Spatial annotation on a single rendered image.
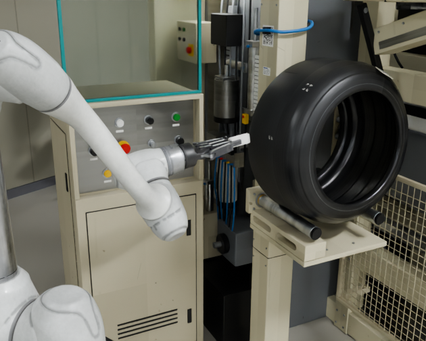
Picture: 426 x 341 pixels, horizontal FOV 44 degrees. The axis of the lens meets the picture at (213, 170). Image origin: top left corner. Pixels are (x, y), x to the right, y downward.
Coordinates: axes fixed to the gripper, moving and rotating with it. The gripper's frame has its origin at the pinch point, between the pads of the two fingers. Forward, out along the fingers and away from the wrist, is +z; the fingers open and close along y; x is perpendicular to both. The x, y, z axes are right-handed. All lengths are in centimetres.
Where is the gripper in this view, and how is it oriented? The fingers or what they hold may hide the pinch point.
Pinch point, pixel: (239, 140)
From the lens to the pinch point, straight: 168.0
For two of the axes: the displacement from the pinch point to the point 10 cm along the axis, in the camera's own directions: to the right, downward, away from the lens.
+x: 1.2, 9.2, 3.8
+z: 8.9, -2.7, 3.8
